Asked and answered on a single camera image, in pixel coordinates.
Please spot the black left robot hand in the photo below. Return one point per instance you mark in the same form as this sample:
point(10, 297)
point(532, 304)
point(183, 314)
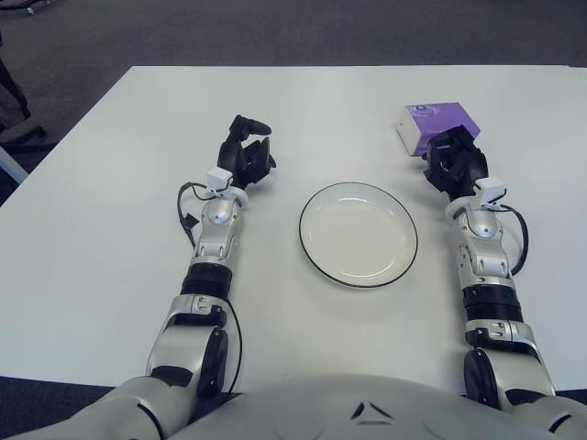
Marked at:
point(234, 156)

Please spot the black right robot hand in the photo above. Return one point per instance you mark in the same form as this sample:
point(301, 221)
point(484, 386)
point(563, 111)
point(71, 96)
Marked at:
point(458, 169)

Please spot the purple tissue paper pack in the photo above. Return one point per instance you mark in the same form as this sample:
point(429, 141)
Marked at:
point(440, 117)

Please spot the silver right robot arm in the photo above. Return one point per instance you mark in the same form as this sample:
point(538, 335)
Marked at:
point(486, 256)

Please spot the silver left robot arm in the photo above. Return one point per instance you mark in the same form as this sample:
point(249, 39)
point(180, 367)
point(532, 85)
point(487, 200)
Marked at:
point(215, 229)

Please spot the white plate with black rim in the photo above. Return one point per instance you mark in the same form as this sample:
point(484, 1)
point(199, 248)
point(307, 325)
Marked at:
point(357, 238)

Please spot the white left wrist sensor box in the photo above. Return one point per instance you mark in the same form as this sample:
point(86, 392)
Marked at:
point(219, 179)

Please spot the white wrist sensor box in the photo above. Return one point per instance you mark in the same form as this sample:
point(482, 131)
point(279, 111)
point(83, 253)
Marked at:
point(490, 189)
point(219, 179)

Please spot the white right wrist sensor box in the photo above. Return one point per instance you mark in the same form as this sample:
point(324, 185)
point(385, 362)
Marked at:
point(490, 189)

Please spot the white table leg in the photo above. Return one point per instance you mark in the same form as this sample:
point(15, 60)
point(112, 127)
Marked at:
point(11, 165)

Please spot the grey robot torso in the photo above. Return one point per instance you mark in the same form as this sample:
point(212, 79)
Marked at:
point(321, 408)

